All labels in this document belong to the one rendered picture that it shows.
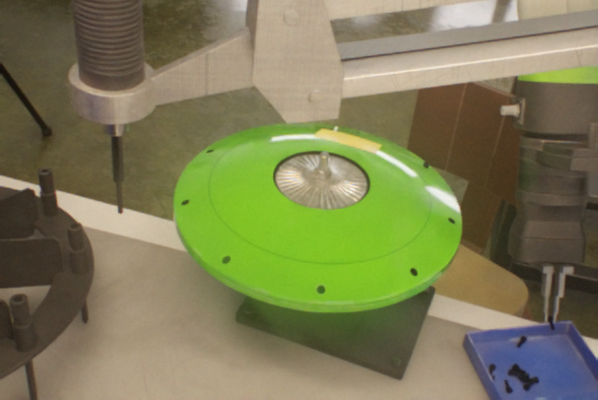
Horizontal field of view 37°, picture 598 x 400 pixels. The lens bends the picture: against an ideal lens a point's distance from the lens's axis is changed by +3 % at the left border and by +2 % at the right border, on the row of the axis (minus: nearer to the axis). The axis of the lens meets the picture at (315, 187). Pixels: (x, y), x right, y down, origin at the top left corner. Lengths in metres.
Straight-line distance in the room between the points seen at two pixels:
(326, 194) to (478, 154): 0.74
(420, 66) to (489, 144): 1.06
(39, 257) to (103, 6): 0.49
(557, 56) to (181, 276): 0.62
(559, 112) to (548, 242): 0.14
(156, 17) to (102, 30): 3.17
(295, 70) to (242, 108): 2.57
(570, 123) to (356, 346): 0.33
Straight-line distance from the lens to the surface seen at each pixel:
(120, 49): 0.52
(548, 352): 1.04
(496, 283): 1.56
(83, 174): 2.77
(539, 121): 0.94
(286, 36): 0.51
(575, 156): 0.90
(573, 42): 0.57
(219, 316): 1.01
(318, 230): 0.86
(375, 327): 1.00
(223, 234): 0.87
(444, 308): 1.06
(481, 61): 0.55
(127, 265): 1.07
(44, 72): 3.30
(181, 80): 0.54
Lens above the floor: 1.64
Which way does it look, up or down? 37 degrees down
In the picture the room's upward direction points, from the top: 7 degrees clockwise
